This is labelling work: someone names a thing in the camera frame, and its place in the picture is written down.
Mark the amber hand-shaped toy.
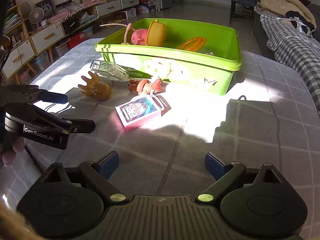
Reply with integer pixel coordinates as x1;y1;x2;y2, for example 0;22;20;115
78;71;112;101

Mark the pink card box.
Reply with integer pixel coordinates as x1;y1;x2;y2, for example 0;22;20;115
115;94;169;132

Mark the clear plastic tray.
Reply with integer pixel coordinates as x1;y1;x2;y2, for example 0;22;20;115
90;60;129;81

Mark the small orange figurine toy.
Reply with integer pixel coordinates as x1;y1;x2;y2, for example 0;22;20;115
127;78;163;95

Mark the pink pig toy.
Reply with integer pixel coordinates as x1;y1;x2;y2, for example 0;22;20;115
131;29;148;46

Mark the yellow plastic cup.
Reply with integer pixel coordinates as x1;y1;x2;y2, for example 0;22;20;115
145;20;167;47

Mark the orange ridged toy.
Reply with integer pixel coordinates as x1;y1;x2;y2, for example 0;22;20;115
177;37;207;52

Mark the person's hand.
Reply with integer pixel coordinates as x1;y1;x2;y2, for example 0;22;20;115
1;137;25;167

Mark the white drawer cabinet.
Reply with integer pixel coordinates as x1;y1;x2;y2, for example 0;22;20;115
1;0;139;83

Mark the grey grid tablecloth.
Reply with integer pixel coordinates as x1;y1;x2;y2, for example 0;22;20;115
1;39;319;239

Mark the small white desk fan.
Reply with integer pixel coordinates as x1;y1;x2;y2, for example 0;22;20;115
28;7;44;26

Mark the green plastic storage box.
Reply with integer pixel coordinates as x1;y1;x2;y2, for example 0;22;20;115
95;18;242;95

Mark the plaid sofa cover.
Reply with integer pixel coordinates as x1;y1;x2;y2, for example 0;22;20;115
254;7;319;110

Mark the dark grey sofa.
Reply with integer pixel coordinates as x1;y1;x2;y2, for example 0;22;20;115
253;0;319;64

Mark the beige folded blanket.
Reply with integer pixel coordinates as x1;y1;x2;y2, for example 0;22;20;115
259;0;317;31

